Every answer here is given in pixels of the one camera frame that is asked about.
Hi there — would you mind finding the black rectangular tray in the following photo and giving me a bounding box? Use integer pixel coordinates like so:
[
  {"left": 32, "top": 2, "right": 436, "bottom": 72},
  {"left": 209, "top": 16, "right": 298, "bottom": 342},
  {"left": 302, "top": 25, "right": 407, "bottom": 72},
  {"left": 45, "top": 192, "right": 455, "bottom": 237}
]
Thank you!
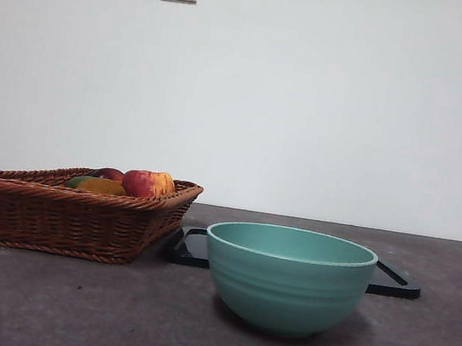
[{"left": 164, "top": 223, "right": 426, "bottom": 301}]

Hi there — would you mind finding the brown wicker basket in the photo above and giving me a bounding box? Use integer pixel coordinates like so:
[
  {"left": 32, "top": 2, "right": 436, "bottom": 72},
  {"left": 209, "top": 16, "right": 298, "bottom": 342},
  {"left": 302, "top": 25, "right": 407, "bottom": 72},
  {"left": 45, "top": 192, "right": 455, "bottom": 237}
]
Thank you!
[{"left": 0, "top": 153, "right": 206, "bottom": 275}]

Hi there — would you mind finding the teal ribbed bowl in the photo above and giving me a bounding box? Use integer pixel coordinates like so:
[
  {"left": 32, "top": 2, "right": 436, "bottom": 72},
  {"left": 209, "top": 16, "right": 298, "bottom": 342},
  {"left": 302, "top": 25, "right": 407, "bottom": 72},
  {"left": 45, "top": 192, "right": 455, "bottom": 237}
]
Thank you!
[{"left": 193, "top": 216, "right": 382, "bottom": 346}]

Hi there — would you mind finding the dark red plum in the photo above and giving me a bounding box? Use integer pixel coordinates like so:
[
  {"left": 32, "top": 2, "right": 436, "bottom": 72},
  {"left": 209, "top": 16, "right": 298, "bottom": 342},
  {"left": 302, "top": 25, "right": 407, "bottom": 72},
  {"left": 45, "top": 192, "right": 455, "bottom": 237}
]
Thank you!
[{"left": 87, "top": 164, "right": 127, "bottom": 185}]

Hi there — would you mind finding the red yellow apple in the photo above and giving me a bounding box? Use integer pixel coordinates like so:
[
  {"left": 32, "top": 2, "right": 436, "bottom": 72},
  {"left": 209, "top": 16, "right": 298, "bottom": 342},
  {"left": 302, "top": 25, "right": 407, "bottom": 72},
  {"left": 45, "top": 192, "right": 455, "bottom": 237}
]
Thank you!
[{"left": 119, "top": 166, "right": 178, "bottom": 203}]

